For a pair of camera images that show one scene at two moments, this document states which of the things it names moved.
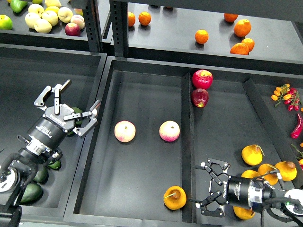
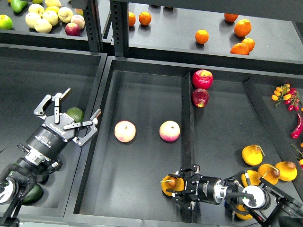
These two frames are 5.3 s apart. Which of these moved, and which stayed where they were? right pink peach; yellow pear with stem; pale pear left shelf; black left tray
Moved: yellow pear with stem
Stayed: pale pear left shelf; right pink peach; black left tray
